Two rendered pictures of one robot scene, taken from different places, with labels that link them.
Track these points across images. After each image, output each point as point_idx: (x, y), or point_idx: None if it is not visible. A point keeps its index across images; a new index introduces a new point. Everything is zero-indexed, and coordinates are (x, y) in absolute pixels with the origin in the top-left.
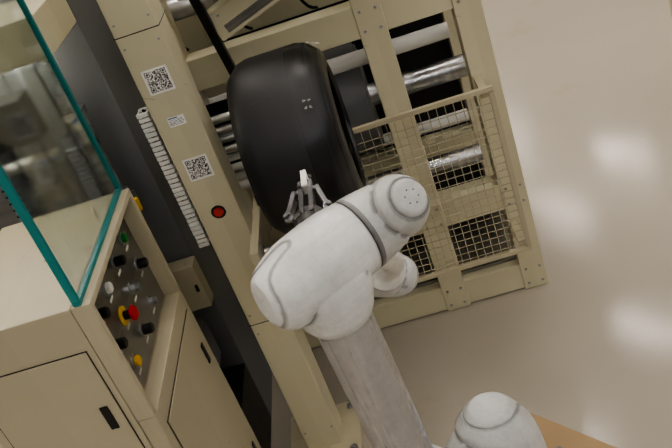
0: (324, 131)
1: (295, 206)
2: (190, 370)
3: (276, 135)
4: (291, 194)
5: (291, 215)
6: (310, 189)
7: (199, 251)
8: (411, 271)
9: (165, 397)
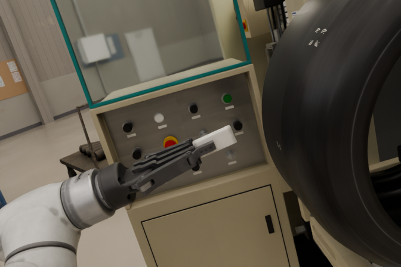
0: (305, 95)
1: None
2: (221, 218)
3: (277, 68)
4: (183, 141)
5: None
6: (182, 151)
7: None
8: None
9: (154, 210)
